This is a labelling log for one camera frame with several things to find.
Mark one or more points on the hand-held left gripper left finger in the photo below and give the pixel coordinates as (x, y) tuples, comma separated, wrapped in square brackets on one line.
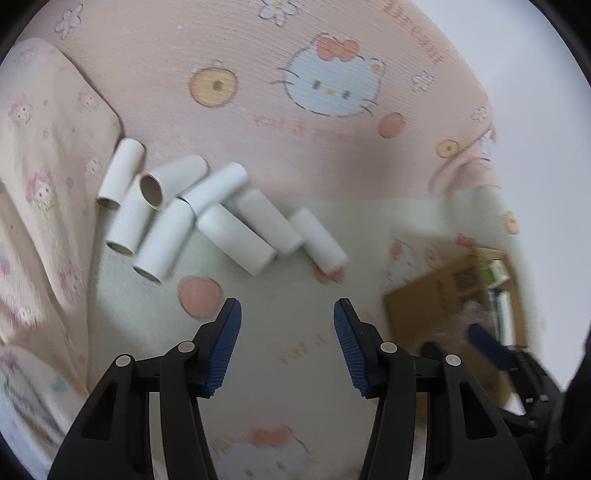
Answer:
[(225, 341)]

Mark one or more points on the pile of white paper tubes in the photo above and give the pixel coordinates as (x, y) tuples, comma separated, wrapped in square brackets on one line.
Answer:
[(235, 235)]

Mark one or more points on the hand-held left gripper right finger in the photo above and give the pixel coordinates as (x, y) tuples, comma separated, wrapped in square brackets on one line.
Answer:
[(350, 344)]

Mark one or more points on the pink cat print blanket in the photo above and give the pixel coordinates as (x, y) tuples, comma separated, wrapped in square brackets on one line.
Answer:
[(277, 152)]

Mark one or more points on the pink floral pillow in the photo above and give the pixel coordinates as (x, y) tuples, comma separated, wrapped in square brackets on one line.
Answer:
[(51, 194)]

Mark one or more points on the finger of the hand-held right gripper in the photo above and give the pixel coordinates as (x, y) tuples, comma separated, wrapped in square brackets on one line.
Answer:
[(489, 344)]

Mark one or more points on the white plastic bottle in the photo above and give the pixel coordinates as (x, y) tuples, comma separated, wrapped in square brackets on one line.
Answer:
[(502, 318)]

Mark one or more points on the brown cardboard box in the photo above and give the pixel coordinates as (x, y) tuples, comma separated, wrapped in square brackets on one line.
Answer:
[(429, 300)]

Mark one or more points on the small green white carton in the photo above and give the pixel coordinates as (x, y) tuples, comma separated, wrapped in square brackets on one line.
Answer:
[(495, 273)]

